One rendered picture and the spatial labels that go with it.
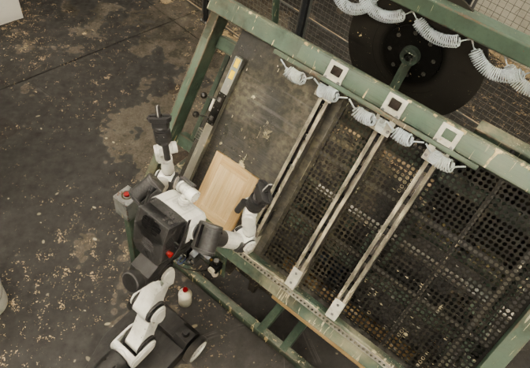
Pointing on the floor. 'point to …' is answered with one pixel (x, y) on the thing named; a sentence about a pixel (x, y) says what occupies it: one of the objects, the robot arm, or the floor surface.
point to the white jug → (184, 297)
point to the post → (131, 239)
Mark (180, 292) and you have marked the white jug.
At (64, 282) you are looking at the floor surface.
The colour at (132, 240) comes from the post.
